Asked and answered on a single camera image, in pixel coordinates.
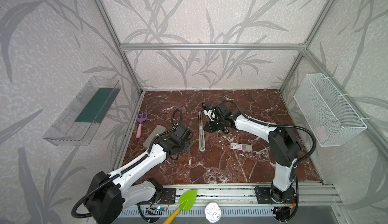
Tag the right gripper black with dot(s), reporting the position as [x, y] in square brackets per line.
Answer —
[210, 113]

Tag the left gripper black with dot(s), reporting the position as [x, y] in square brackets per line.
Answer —
[184, 133]

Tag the beige stapler black cap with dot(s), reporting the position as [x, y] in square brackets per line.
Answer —
[202, 146]

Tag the white red staple box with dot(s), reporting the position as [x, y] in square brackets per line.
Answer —
[242, 147]

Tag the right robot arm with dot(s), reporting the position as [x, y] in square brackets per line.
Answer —
[283, 142]

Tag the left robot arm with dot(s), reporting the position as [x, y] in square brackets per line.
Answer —
[109, 194]

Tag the grey rectangular block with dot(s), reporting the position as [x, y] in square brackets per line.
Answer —
[159, 129]

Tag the purple pink toy rake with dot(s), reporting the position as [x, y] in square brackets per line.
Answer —
[141, 117]

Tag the green plastic toy shovel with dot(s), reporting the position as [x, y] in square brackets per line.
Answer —
[186, 202]

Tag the crumpled white paper cup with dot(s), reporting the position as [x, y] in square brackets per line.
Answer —
[213, 212]

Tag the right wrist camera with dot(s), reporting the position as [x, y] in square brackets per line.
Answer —
[219, 111]

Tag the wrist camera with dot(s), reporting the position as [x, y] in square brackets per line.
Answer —
[181, 133]
[219, 111]

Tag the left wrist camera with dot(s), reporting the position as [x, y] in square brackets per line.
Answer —
[181, 133]

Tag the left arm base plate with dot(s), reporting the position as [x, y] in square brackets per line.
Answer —
[164, 196]

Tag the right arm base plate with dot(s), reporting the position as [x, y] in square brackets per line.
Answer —
[263, 195]

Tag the clear plastic wall tray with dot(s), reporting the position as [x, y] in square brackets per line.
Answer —
[81, 119]

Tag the white wire mesh basket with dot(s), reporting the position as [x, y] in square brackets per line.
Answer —
[330, 116]

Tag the aluminium front rail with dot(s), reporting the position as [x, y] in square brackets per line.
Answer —
[243, 194]

